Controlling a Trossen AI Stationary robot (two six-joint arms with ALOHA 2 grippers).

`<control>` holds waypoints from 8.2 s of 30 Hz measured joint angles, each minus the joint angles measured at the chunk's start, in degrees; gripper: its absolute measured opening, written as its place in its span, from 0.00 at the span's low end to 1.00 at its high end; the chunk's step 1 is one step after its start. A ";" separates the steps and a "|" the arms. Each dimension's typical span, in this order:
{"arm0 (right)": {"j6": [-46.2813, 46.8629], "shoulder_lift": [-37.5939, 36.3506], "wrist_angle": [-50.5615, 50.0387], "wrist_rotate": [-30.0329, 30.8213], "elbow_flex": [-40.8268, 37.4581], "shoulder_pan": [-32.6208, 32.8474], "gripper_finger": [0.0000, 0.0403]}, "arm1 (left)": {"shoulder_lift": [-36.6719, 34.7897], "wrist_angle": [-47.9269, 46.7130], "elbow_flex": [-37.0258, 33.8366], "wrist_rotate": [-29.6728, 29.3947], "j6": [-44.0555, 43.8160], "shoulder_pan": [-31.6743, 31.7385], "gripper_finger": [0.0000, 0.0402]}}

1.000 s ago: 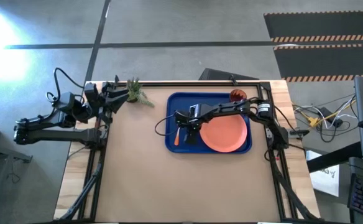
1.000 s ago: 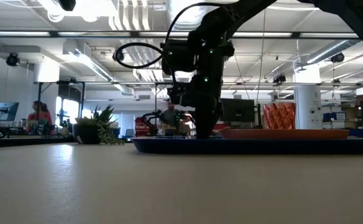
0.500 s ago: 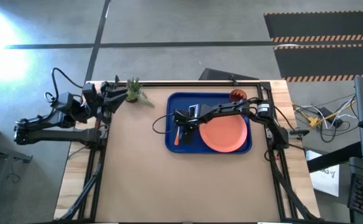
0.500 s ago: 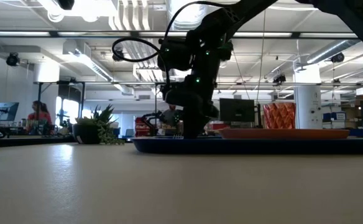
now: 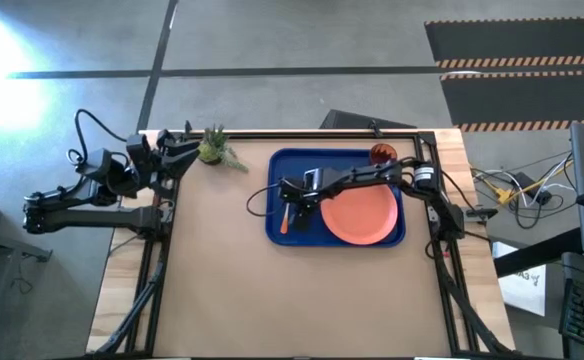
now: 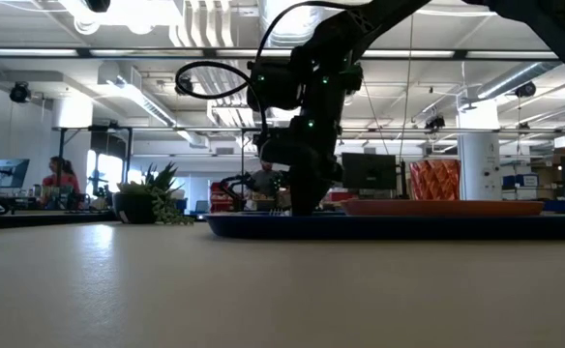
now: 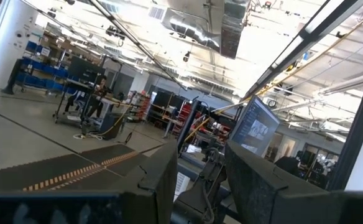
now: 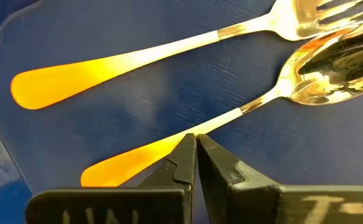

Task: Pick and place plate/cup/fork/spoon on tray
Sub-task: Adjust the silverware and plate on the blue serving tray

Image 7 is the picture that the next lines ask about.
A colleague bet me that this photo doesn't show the monitor with lit screen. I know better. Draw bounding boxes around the monitor with lit screen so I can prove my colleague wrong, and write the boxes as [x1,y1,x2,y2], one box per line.
[229,95,281,157]

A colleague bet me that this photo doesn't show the shelf with blue bins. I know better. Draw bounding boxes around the shelf with blue bins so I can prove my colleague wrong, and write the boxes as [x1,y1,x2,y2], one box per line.
[16,39,76,94]

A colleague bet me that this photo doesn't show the yellow hanging cable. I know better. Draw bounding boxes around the yellow hanging cable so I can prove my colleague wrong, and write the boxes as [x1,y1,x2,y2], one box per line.
[183,9,363,142]

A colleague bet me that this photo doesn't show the white paper sheet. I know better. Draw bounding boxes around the white paper sheet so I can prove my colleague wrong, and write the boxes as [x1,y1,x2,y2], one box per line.
[173,172,191,202]

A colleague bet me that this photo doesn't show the black floor mat yellow stripes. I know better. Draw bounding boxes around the black floor mat yellow stripes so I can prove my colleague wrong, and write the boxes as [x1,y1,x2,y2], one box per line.
[0,142,170,194]

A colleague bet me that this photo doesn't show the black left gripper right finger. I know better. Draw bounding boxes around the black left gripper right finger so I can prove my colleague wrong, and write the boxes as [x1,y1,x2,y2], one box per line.
[224,139,363,224]

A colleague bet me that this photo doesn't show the black monitor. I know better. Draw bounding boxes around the black monitor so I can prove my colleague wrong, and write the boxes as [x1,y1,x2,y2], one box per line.
[68,55,107,84]

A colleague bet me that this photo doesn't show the red storage shelf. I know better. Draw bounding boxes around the red storage shelf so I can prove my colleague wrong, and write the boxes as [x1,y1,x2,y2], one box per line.
[172,101,208,138]

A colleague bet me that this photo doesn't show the rectangular silver air duct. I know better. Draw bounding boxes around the rectangular silver air duct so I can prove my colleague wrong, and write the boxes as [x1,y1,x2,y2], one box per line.
[162,0,251,60]

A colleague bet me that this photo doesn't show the black floor box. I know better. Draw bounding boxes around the black floor box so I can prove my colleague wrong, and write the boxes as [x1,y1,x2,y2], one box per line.
[99,112,125,140]

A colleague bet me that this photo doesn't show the person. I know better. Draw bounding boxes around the person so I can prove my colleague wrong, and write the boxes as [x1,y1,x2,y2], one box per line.
[86,74,111,119]

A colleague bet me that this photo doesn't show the black frame bar with lights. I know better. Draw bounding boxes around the black frame bar with lights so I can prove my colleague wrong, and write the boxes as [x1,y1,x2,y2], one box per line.
[242,0,363,101]

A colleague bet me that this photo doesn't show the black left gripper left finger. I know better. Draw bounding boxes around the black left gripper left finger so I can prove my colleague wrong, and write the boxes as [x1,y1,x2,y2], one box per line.
[0,141,178,224]

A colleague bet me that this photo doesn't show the white round column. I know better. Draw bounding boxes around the white round column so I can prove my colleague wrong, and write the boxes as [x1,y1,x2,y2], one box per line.
[0,0,40,90]

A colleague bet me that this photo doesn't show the black frame post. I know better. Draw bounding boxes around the black frame post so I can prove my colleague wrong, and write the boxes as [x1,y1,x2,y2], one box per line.
[327,52,363,192]

